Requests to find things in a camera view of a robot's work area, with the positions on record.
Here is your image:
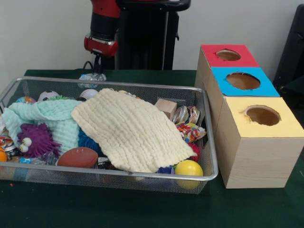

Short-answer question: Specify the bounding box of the cream yellow cloth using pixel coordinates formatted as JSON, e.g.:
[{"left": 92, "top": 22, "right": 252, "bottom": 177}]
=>
[{"left": 71, "top": 88, "right": 196, "bottom": 173}]

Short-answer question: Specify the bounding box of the dark green table cloth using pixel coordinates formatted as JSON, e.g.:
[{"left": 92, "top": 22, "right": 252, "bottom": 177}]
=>
[{"left": 0, "top": 69, "right": 304, "bottom": 228}]

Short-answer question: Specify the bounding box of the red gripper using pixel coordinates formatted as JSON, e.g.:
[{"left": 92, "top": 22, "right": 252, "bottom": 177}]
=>
[{"left": 84, "top": 35, "right": 119, "bottom": 74}]

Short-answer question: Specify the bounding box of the black chair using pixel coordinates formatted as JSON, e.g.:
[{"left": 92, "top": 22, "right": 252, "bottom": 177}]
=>
[{"left": 273, "top": 5, "right": 304, "bottom": 95}]

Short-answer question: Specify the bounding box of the colourful crinkly packet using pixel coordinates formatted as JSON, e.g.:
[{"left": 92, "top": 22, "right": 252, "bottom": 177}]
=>
[{"left": 176, "top": 123, "right": 207, "bottom": 143}]

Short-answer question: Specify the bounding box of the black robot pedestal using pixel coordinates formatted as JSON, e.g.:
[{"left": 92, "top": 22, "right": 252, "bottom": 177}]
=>
[{"left": 92, "top": 0, "right": 191, "bottom": 71}]

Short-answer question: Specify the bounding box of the small wooden block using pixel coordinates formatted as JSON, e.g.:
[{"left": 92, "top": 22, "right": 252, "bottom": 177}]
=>
[{"left": 155, "top": 98, "right": 178, "bottom": 119}]

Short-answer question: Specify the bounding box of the brown toy football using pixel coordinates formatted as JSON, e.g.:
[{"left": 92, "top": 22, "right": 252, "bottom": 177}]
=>
[{"left": 57, "top": 147, "right": 99, "bottom": 168}]

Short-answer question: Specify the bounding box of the white ball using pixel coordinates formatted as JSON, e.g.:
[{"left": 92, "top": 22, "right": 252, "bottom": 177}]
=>
[{"left": 79, "top": 89, "right": 99, "bottom": 101}]

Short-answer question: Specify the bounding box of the purple spiky toy with eyes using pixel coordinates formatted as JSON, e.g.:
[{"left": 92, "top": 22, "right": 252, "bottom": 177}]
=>
[{"left": 18, "top": 123, "right": 61, "bottom": 159}]

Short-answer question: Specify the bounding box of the small soccer ball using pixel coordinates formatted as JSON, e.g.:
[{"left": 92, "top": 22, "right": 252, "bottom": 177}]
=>
[{"left": 38, "top": 91, "right": 60, "bottom": 102}]

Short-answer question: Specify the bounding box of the clear mesh bin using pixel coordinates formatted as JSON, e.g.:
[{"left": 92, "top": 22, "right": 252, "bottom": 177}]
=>
[{"left": 0, "top": 76, "right": 219, "bottom": 194}]

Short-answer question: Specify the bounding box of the yellow ball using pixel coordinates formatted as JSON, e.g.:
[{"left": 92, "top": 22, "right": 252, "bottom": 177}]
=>
[{"left": 174, "top": 160, "right": 204, "bottom": 190}]

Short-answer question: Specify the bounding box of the clear plastic packet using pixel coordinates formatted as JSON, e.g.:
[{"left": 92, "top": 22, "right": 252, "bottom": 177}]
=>
[{"left": 78, "top": 72, "right": 107, "bottom": 89}]

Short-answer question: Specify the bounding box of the mint green cloth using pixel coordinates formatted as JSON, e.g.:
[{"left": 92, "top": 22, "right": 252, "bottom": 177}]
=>
[{"left": 2, "top": 99, "right": 84, "bottom": 155}]

